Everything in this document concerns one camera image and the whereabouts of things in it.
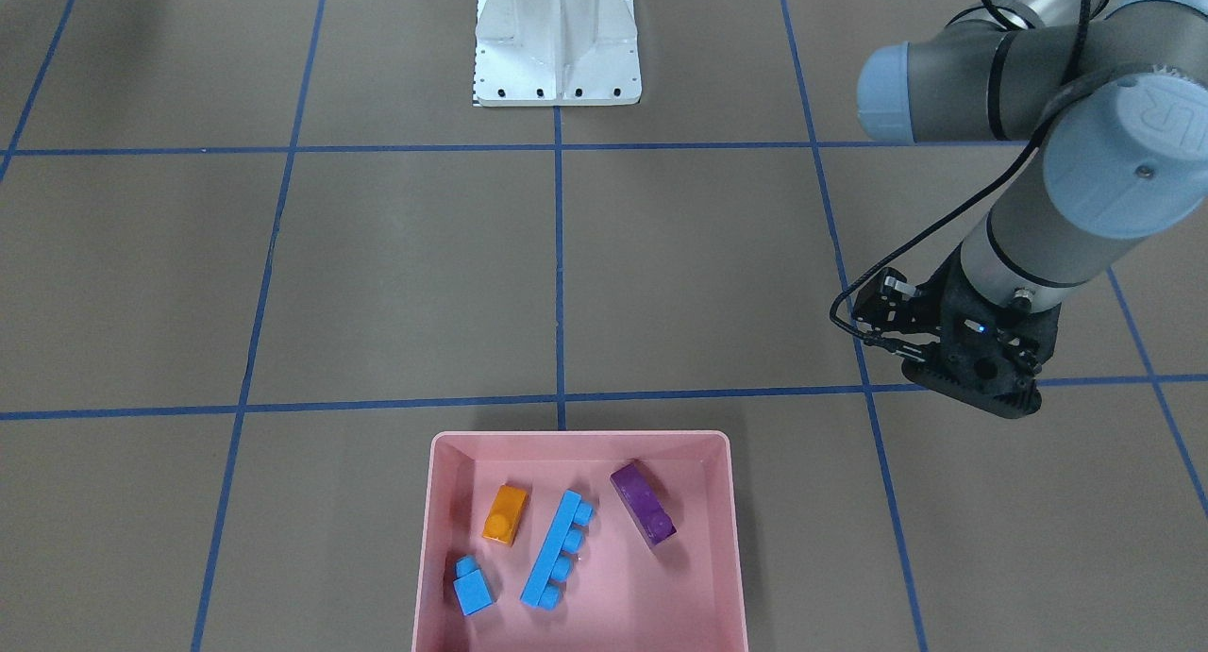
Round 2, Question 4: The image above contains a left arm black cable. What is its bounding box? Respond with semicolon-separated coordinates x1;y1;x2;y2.
829;0;1110;356

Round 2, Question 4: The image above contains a white pedestal column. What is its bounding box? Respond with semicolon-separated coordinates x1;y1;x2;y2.
472;0;643;107

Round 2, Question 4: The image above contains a long blue block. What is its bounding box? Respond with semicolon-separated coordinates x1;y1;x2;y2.
519;490;596;610

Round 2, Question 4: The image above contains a purple block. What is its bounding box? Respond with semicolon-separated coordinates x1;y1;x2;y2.
610;461;676;548

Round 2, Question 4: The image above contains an orange block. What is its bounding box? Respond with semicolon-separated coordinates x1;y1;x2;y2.
480;484;529;547

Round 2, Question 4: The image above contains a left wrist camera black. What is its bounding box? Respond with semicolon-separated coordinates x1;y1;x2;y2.
850;266;937;350

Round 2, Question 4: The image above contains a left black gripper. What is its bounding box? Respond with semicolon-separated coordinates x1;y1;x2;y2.
901;252;1061;419

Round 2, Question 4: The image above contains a small blue block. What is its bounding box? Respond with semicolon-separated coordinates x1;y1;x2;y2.
453;555;496;617

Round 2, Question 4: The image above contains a pink plastic box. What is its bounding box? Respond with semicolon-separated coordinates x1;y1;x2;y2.
411;431;749;651

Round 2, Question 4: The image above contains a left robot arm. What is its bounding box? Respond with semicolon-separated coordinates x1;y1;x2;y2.
830;0;1206;419

